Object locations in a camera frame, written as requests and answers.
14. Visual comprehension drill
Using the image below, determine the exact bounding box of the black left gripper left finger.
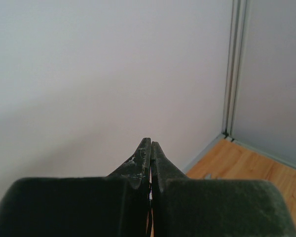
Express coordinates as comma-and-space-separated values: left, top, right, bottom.
0, 138, 151, 237

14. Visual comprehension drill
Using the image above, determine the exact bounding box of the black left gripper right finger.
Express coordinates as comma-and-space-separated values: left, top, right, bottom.
151, 142, 296, 237

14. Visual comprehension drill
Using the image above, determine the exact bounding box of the black zip tie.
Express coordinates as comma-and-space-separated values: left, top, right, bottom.
146, 183, 153, 237

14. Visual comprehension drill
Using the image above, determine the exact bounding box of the adjustable wrench black handle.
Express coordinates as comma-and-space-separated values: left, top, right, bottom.
204, 173, 222, 180

